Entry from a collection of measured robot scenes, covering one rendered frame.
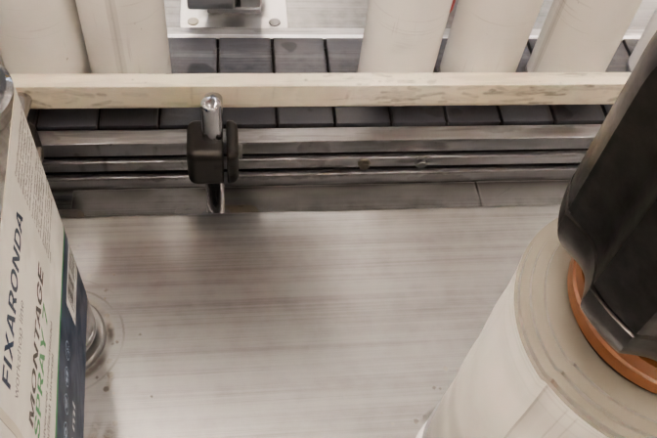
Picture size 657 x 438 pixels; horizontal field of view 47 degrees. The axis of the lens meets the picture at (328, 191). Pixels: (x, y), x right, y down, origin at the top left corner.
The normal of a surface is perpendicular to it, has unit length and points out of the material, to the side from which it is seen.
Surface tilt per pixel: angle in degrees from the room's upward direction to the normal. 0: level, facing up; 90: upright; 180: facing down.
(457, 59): 90
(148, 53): 90
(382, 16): 90
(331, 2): 0
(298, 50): 0
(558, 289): 1
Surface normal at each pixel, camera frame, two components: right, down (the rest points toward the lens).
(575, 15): -0.69, 0.54
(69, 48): 0.81, 0.51
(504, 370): -0.98, 0.11
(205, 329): 0.09, -0.59
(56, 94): 0.09, 0.81
